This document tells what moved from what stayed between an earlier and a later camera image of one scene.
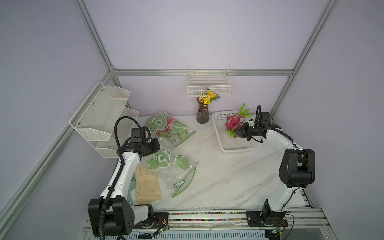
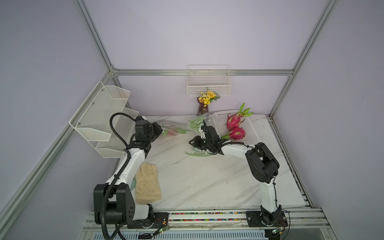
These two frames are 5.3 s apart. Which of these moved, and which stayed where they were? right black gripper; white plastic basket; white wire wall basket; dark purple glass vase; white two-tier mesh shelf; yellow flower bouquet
Moved: right black gripper
Stayed: yellow flower bouquet; white plastic basket; dark purple glass vase; white wire wall basket; white two-tier mesh shelf
